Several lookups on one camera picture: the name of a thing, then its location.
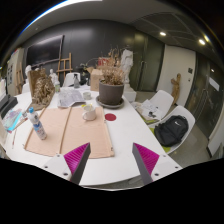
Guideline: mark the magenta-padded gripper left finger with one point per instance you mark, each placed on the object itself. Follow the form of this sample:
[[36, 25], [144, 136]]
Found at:
[[77, 157]]

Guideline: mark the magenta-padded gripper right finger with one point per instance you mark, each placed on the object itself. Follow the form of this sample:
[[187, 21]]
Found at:
[[146, 157]]

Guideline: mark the blue-capped plastic drink bottle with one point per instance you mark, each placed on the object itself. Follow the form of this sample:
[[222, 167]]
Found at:
[[37, 126]]

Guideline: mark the beige wooden drawing board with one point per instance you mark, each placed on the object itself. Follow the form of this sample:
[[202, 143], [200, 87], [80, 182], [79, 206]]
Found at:
[[88, 136], [46, 133]]

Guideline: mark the black backpack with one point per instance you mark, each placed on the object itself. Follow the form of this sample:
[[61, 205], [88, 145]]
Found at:
[[171, 130]]

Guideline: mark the white ceramic mug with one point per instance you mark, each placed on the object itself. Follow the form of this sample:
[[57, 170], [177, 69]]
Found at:
[[89, 113]]

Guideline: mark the loose white papers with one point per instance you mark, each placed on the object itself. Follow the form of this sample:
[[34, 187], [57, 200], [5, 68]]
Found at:
[[148, 108]]

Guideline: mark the flat round red coaster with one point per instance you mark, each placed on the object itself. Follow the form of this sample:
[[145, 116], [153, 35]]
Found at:
[[110, 117]]

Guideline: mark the yellow packet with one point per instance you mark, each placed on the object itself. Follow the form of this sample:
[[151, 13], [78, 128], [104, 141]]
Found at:
[[84, 105]]

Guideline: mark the white plastic chair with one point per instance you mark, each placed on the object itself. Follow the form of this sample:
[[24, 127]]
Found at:
[[69, 80], [186, 115], [163, 100]]

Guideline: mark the open grey newspaper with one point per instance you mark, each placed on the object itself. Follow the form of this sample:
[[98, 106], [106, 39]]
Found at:
[[69, 97]]

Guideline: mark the small white bowl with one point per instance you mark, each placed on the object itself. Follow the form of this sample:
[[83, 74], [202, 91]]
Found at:
[[87, 95]]

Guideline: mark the small green-labelled bottle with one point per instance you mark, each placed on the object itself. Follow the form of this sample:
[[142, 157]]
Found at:
[[57, 88]]

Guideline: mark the dry plant in grey pot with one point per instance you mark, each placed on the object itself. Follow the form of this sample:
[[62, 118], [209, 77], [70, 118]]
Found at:
[[111, 91]]

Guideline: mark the dark spray bottle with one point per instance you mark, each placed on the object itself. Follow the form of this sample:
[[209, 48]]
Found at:
[[76, 82]]

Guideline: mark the colourful painted canvas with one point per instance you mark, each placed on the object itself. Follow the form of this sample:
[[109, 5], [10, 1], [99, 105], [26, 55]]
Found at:
[[11, 120]]

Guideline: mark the brown carved wooden sculpture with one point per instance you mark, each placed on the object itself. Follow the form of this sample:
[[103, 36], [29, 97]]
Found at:
[[42, 90]]

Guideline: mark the brown wooden figure statue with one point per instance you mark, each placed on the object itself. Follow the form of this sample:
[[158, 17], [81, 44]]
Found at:
[[176, 87]]

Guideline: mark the brown cardboard box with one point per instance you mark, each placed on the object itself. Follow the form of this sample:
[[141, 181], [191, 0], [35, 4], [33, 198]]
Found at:
[[96, 80]]

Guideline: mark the white plaster figure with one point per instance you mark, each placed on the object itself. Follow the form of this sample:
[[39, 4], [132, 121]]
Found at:
[[28, 70], [54, 77]]

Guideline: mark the black storage boxes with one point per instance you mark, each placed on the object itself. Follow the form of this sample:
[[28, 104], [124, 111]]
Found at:
[[7, 105]]

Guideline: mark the wooden easel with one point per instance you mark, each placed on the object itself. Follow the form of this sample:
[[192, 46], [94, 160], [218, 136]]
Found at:
[[65, 65]]

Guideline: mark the red box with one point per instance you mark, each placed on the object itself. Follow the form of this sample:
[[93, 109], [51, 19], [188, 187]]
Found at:
[[103, 61]]

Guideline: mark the white cabinet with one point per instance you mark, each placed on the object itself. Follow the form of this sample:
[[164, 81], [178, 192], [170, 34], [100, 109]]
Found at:
[[15, 70]]

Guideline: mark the round ceiling spotlight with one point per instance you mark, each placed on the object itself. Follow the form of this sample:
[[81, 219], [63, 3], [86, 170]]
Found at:
[[202, 42], [162, 33]]

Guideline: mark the long ceiling light strip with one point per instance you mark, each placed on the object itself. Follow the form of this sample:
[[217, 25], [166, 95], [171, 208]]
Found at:
[[53, 9]]

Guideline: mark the black wall screen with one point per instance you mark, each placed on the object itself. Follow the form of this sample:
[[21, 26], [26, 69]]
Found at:
[[45, 50]]

